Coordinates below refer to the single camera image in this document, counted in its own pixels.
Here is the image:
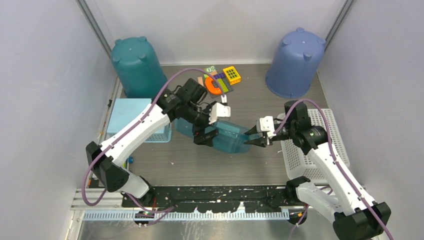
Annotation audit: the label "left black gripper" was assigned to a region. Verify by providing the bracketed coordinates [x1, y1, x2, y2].
[183, 101, 219, 146]

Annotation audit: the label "teal bottom basket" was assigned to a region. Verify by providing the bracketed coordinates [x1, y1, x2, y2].
[174, 117, 253, 155]

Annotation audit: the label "white plastic basket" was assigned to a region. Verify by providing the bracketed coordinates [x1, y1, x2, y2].
[280, 108, 350, 185]

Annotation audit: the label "teal plastic bucket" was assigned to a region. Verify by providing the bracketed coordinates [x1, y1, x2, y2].
[110, 36, 167, 99]

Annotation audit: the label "blue plastic bucket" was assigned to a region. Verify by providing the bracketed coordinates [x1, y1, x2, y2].
[265, 27, 327, 99]

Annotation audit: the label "light blue basket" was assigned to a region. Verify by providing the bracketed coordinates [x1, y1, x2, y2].
[105, 98, 172, 143]

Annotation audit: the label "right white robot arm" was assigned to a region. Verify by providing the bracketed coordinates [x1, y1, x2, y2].
[245, 98, 394, 240]

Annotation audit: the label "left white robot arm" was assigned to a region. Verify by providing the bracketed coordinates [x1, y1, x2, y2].
[85, 78, 231, 207]

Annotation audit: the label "orange horseshoe toy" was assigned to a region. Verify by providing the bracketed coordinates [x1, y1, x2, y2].
[204, 76, 223, 96]

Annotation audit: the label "lime green building brick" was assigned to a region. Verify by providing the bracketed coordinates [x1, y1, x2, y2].
[216, 78, 230, 93]

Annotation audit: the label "beige toy block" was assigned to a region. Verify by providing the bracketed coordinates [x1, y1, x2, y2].
[197, 76, 204, 86]

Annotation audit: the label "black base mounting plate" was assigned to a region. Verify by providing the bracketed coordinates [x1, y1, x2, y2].
[138, 185, 305, 213]

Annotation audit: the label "yellow grid toy block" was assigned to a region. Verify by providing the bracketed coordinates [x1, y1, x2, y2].
[223, 66, 242, 85]

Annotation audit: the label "green patterned toy tile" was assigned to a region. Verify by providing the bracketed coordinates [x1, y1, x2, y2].
[204, 65, 217, 75]

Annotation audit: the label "toy train blocks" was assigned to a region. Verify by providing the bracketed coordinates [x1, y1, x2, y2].
[122, 156, 134, 170]

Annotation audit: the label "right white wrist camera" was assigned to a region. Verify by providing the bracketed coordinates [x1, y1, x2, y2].
[256, 115, 276, 139]

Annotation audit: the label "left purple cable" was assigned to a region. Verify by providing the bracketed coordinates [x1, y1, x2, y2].
[80, 67, 228, 227]

